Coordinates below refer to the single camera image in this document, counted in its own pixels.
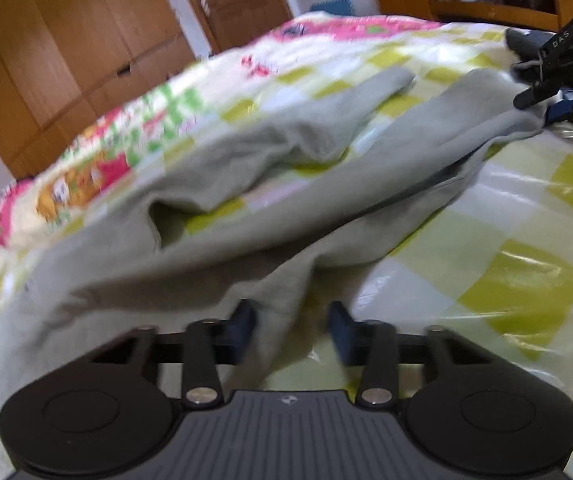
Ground colourful checked bed quilt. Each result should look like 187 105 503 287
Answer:
0 13 573 479

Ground brown wooden wardrobe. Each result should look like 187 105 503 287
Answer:
0 0 194 178

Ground blue foam mat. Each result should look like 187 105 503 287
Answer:
310 0 355 16

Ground grey-green pants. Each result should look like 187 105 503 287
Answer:
0 66 545 411

